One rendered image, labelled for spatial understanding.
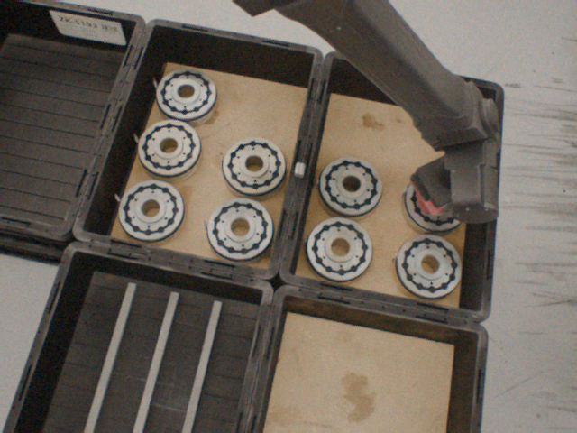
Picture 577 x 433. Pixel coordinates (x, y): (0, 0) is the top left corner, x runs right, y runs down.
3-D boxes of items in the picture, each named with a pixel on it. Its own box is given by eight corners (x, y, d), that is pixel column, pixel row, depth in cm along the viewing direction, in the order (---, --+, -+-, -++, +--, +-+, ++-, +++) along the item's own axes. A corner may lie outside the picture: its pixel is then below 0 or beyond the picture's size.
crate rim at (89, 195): (151, 25, 98) (148, 16, 95) (324, 57, 96) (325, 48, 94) (73, 244, 83) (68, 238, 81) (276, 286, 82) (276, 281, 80)
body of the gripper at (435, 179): (492, 182, 85) (511, 160, 78) (435, 211, 83) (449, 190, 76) (468, 147, 87) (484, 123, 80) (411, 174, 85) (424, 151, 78)
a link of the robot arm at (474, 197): (489, 91, 67) (419, 107, 71) (493, 179, 62) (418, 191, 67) (514, 138, 76) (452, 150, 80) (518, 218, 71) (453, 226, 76)
